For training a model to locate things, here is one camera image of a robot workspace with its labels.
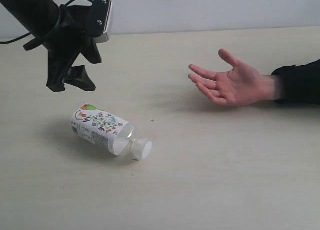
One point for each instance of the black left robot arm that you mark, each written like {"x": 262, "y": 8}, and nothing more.
{"x": 37, "y": 16}

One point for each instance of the black sleeved forearm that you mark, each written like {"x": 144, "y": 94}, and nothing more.
{"x": 300, "y": 84}

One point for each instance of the black wrist camera silver lens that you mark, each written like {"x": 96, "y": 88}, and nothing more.
{"x": 99, "y": 20}

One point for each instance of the floral label bottle white cap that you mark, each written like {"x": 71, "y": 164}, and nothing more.
{"x": 104, "y": 129}

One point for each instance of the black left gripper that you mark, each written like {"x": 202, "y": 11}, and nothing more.
{"x": 64, "y": 42}

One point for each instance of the person's open bare hand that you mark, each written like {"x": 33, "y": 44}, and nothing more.
{"x": 242, "y": 85}

